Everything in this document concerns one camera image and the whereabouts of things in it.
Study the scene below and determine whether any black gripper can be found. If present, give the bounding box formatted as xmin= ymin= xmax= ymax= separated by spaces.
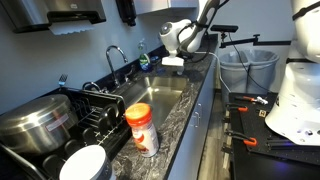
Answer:
xmin=182 ymin=50 xmax=194 ymax=62

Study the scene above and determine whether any green dish soap bottle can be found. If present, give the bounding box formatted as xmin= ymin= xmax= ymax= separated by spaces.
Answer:
xmin=137 ymin=38 xmax=152 ymax=72

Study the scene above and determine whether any grey trash can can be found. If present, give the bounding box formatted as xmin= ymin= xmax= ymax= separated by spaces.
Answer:
xmin=245 ymin=49 xmax=280 ymax=94
xmin=218 ymin=51 xmax=250 ymax=104

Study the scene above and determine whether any stainless steel sink basin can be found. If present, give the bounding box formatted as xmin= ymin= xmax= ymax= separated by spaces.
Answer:
xmin=113 ymin=75 xmax=188 ymax=129

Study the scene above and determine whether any grey trash bin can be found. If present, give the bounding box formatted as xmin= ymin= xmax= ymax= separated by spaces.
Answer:
xmin=228 ymin=32 xmax=271 ymax=94

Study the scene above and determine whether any orange-tipped black clamp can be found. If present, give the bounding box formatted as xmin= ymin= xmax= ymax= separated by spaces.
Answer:
xmin=224 ymin=129 xmax=259 ymax=148
xmin=225 ymin=102 xmax=249 ymax=113

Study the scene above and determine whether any tall chrome gooseneck faucet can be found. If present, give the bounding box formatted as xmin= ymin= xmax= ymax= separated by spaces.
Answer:
xmin=105 ymin=45 xmax=129 ymax=88

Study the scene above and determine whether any white counter cabinet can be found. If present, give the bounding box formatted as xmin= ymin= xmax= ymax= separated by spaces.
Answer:
xmin=166 ymin=56 xmax=219 ymax=180

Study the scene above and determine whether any orange-lid creamer container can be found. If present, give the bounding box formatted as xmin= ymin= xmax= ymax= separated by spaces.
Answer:
xmin=124 ymin=102 xmax=160 ymax=158

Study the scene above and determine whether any black cup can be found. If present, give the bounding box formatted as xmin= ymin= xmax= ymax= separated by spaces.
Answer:
xmin=42 ymin=154 xmax=67 ymax=178
xmin=82 ymin=127 xmax=98 ymax=145
xmin=98 ymin=103 xmax=122 ymax=134

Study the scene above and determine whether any small chrome faucet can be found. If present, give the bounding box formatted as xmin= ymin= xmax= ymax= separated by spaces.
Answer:
xmin=81 ymin=81 xmax=103 ymax=94

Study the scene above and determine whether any black dish rack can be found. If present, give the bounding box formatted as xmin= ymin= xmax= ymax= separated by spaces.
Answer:
xmin=0 ymin=87 xmax=133 ymax=180

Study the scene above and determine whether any black robot cart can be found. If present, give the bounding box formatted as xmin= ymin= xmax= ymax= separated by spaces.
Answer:
xmin=221 ymin=92 xmax=320 ymax=180

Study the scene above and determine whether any paper towel dispenser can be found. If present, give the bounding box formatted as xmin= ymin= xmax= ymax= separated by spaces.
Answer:
xmin=0 ymin=0 xmax=108 ymax=36

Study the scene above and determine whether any stainless steel pot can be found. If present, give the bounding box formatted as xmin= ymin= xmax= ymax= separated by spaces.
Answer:
xmin=0 ymin=93 xmax=79 ymax=155

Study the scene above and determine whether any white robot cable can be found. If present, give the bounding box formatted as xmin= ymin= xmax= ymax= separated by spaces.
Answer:
xmin=194 ymin=51 xmax=233 ymax=94

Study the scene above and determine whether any black stereo camera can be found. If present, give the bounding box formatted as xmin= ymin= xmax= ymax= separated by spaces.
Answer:
xmin=210 ymin=24 xmax=240 ymax=34

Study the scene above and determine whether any white wall cabinet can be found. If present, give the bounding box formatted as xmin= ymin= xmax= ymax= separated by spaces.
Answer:
xmin=133 ymin=0 xmax=199 ymax=16

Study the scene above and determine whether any chrome faucet lever handle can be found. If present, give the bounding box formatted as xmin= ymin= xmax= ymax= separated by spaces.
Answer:
xmin=123 ymin=64 xmax=137 ymax=84

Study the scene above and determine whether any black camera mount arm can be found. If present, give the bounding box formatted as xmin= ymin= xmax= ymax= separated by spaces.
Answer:
xmin=219 ymin=32 xmax=293 ymax=49

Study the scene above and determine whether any orange-handled tool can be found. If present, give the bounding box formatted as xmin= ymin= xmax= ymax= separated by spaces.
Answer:
xmin=234 ymin=95 xmax=269 ymax=106

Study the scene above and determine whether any black wall soap dispenser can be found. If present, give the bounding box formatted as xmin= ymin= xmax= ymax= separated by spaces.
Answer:
xmin=115 ymin=0 xmax=138 ymax=27

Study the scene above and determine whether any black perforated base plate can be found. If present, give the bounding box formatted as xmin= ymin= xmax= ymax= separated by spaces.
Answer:
xmin=238 ymin=106 xmax=320 ymax=167

